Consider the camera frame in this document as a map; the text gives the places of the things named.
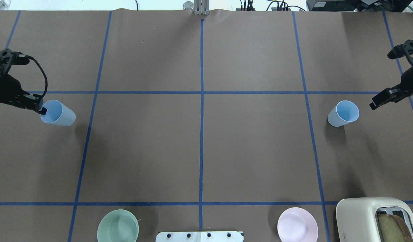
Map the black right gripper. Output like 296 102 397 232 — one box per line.
369 40 413 110

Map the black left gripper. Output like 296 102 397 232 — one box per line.
0 48 47 116

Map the light blue cup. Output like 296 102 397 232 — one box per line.
327 100 360 127
40 100 76 127

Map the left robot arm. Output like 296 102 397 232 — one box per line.
0 48 48 116

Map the cream toaster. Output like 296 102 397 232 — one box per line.
336 197 413 242

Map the bread slice in toaster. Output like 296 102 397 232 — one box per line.
377 214 413 242

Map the green bowl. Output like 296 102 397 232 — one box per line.
97 209 140 242

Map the pink bowl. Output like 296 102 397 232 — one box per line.
277 207 319 242

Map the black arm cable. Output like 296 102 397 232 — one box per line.
25 56 48 101

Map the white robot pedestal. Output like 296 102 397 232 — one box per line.
155 231 245 242

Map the aluminium frame post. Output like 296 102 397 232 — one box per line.
193 0 210 16

